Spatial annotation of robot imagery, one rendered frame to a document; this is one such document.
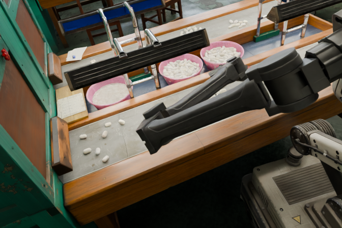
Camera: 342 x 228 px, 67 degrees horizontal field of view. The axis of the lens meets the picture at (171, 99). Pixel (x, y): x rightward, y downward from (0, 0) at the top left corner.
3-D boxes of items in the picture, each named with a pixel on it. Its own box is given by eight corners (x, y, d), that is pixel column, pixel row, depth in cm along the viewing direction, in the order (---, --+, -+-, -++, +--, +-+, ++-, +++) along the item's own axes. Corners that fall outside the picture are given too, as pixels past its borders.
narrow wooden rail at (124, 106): (342, 43, 170) (348, 27, 163) (66, 145, 134) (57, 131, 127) (336, 39, 174) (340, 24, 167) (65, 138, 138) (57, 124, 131)
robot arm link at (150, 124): (142, 164, 69) (121, 133, 68) (163, 139, 80) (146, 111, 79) (321, 103, 45) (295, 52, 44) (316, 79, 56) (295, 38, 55)
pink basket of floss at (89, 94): (144, 92, 156) (141, 79, 150) (119, 122, 139) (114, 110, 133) (109, 84, 167) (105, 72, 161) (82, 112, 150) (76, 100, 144)
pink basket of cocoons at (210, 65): (252, 67, 160) (253, 54, 154) (213, 81, 155) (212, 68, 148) (229, 49, 179) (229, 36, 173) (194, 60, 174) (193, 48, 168)
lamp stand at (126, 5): (151, 78, 166) (137, 9, 137) (122, 88, 162) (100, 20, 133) (143, 63, 180) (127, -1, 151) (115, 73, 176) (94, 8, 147)
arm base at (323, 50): (377, 80, 47) (381, 27, 39) (334, 102, 48) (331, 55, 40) (341, 57, 53) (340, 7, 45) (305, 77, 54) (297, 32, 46)
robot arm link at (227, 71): (166, 145, 73) (146, 113, 72) (158, 145, 78) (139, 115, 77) (254, 75, 93) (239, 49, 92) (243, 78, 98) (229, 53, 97)
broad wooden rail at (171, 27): (273, 18, 225) (276, -3, 213) (64, 86, 189) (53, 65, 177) (264, 13, 233) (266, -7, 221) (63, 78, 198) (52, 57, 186)
